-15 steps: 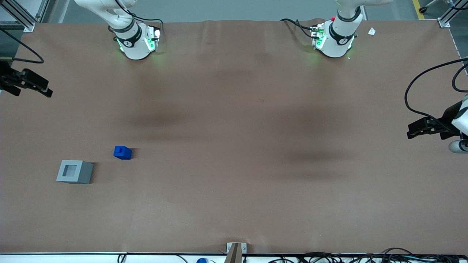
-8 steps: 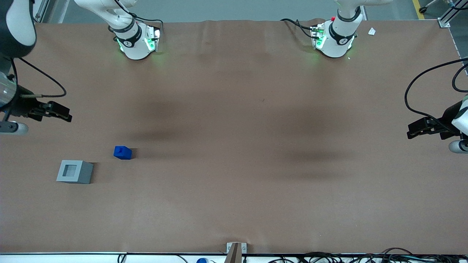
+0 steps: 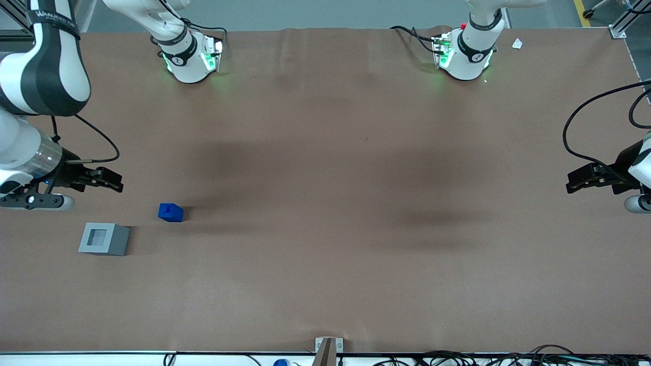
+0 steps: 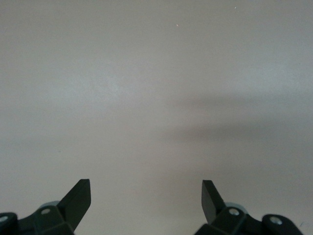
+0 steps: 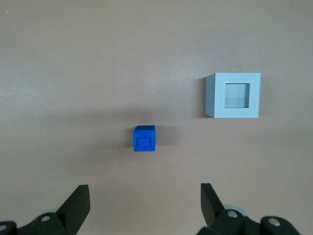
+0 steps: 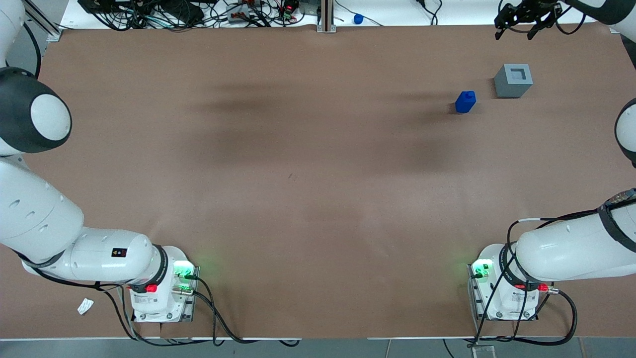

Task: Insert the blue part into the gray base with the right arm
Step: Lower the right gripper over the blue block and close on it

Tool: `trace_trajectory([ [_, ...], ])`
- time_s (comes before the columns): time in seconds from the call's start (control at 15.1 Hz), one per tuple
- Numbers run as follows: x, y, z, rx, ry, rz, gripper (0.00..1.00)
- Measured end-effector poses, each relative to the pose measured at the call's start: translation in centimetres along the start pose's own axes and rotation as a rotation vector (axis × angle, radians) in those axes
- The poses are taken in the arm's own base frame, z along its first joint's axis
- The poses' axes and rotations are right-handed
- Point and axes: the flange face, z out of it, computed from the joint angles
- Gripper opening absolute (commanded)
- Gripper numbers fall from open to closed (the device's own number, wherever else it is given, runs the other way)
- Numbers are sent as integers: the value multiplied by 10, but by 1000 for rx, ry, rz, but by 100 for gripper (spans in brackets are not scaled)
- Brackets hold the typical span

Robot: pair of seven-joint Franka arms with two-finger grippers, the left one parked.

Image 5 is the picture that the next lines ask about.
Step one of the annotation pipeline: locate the gray square base with hole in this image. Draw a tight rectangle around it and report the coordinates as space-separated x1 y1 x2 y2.
204 72 262 119

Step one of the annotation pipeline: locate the small blue plastic block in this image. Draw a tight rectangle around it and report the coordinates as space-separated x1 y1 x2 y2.
133 125 157 153

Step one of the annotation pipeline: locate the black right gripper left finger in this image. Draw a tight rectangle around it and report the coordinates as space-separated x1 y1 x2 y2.
0 185 90 235

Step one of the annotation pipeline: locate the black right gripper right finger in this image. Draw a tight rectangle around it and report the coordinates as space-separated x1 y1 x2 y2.
195 183 300 235

